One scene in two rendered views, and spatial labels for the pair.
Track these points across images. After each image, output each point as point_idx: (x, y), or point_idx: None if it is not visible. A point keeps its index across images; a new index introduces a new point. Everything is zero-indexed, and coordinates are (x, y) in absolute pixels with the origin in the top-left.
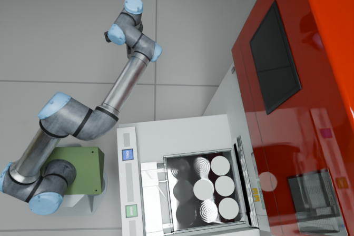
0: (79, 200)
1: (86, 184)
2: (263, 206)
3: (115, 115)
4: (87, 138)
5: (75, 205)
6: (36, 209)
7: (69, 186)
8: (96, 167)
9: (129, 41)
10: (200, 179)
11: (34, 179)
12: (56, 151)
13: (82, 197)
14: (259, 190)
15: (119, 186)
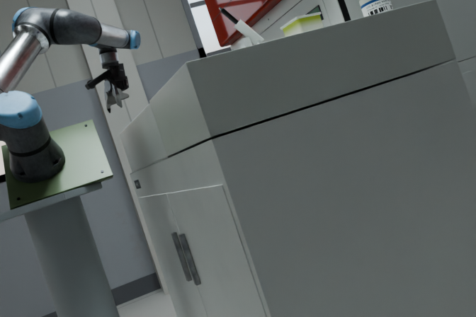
0: (75, 192)
1: (83, 168)
2: (320, 17)
3: (95, 18)
4: (66, 17)
5: (66, 194)
6: (0, 107)
7: (54, 180)
8: (94, 141)
9: None
10: None
11: (1, 92)
12: None
13: (81, 191)
14: None
15: (132, 120)
